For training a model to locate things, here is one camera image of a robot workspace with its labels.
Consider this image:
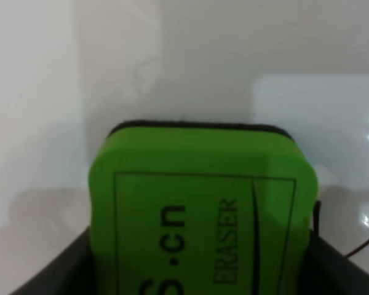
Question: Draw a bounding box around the white whiteboard with grey frame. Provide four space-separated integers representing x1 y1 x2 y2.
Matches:
0 1 369 294

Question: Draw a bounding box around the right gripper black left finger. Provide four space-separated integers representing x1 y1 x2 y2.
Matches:
12 228 96 295

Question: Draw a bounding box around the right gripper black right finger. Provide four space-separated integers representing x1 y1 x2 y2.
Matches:
306 200 369 294

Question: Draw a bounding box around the green whiteboard eraser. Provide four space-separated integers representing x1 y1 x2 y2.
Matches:
89 122 318 294

